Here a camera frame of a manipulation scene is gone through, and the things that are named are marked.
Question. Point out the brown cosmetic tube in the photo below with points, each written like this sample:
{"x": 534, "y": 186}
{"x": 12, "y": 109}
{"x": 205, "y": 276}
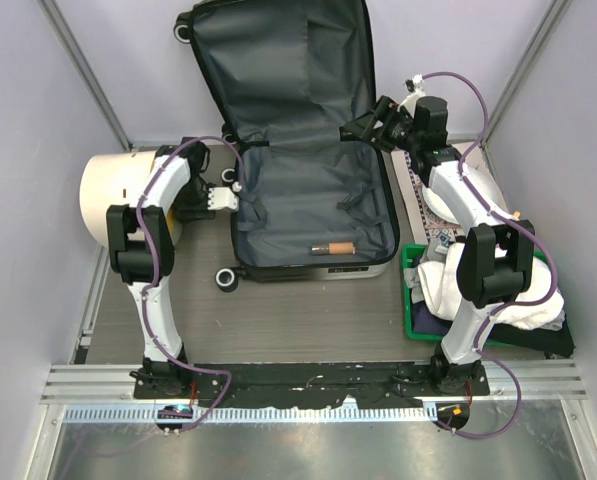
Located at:
{"x": 333, "y": 248}

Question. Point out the patterned placemat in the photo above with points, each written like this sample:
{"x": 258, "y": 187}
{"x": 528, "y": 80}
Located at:
{"x": 429, "y": 217}

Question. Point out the white paper plate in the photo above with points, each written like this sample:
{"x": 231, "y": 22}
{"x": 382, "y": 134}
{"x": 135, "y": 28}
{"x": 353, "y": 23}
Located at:
{"x": 457, "y": 197}

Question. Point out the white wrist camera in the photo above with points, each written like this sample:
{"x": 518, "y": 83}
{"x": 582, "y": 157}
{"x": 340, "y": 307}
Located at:
{"x": 224, "y": 198}
{"x": 415, "y": 88}

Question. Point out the purple garment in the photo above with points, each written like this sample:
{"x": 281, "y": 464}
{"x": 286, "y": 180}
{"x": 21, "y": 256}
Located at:
{"x": 424, "y": 323}

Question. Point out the green plastic tray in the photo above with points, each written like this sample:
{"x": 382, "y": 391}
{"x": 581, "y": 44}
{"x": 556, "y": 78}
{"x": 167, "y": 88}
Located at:
{"x": 433, "y": 296}

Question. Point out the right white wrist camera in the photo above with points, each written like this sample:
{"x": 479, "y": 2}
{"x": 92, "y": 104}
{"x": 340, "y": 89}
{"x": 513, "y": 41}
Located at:
{"x": 415, "y": 88}

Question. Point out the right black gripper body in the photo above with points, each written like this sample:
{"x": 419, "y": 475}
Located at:
{"x": 396, "y": 129}

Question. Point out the white cylindrical bin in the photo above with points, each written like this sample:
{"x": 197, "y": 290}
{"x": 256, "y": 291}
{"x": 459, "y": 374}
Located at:
{"x": 120, "y": 179}

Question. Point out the orange swing lid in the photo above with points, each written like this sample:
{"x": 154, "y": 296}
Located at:
{"x": 174, "y": 227}

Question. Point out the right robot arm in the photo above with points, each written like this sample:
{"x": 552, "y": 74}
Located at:
{"x": 496, "y": 262}

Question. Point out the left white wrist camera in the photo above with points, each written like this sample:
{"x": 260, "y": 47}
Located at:
{"x": 224, "y": 198}

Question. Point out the grey garment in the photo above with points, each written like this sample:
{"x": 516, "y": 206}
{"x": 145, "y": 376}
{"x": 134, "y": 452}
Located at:
{"x": 423, "y": 265}

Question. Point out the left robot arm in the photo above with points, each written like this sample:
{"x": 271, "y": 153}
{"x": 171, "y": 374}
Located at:
{"x": 142, "y": 253}

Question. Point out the black garment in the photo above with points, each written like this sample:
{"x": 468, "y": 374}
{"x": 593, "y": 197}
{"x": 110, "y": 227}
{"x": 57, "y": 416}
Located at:
{"x": 557, "y": 342}

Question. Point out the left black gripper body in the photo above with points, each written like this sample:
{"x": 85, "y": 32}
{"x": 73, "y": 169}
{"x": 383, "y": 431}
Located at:
{"x": 192, "y": 201}

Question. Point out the white towel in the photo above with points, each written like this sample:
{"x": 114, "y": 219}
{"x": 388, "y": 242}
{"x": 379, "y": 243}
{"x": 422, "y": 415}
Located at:
{"x": 526, "y": 314}

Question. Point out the black white astronaut suitcase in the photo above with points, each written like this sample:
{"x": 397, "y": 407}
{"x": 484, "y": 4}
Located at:
{"x": 285, "y": 77}

